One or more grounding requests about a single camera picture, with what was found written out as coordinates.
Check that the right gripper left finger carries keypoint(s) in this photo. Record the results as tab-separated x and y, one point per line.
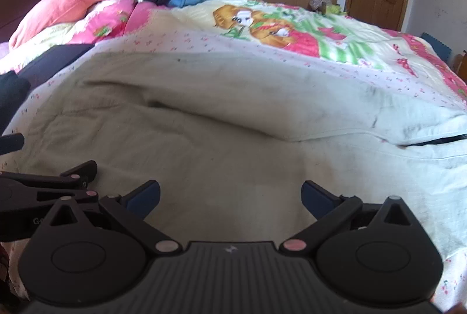
128	212

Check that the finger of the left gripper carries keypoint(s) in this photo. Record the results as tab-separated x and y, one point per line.
11	143
86	171

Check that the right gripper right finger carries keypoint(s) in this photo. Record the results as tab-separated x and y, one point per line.
332	213

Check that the beige pants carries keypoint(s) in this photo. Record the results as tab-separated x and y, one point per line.
231	138

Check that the black garment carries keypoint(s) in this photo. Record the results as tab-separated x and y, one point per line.
13	92

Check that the floral cartoon bed quilt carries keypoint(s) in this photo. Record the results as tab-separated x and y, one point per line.
334	45

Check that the blue foam mat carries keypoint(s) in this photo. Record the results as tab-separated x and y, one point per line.
442	50

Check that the wooden nightstand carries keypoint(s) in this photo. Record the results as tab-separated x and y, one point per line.
460	65

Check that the clear plastic bag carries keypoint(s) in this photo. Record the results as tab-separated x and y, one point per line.
320	6

